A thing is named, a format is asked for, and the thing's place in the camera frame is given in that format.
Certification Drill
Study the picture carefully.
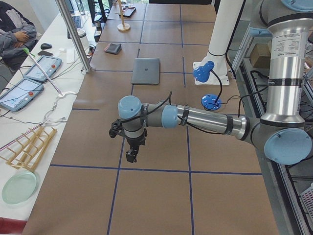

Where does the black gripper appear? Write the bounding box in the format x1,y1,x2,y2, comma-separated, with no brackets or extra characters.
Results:
124,129,147,163

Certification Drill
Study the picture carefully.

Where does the grey laptop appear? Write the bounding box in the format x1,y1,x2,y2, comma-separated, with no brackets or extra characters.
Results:
131,58,160,85

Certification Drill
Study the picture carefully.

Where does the blue desk lamp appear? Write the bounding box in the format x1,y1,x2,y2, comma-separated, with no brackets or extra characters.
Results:
193,61,223,111

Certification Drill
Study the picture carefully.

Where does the wooden dish rack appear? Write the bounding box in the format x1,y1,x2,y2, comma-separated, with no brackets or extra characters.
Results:
0,125,57,172

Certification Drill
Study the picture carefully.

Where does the dark folded wallet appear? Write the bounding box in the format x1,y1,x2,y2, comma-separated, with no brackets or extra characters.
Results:
104,43,122,55

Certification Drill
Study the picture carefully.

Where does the pale green plate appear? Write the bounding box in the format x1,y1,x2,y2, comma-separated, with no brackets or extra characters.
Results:
1,171,37,205

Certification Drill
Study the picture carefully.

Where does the teach pendant far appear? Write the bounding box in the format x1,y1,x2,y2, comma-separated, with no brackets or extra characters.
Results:
23,56,62,82

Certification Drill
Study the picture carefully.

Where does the teach pendant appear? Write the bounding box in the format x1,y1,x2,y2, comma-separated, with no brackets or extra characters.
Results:
0,78,44,112
23,56,62,82

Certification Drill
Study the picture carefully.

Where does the teach pendant near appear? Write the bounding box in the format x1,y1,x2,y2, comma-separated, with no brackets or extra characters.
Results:
0,78,44,112

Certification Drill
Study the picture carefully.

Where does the wooden mug tree stand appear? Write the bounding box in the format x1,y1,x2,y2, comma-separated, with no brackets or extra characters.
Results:
117,0,131,32

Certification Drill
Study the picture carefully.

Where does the black smartphone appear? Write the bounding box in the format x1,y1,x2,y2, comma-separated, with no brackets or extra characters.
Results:
37,50,53,57

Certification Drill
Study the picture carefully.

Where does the black computer mouse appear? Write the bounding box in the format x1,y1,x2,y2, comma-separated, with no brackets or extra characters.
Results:
41,43,52,50

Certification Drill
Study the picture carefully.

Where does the seated person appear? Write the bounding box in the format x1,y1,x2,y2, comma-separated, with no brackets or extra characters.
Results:
0,1,38,71

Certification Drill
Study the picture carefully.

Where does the white plastic basket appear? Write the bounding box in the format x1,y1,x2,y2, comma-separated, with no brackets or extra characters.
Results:
300,187,313,219

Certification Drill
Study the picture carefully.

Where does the aluminium frame post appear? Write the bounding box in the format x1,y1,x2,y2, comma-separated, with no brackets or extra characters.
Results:
56,0,91,73

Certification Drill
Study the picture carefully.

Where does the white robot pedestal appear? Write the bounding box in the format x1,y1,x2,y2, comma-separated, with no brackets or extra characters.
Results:
193,0,245,85

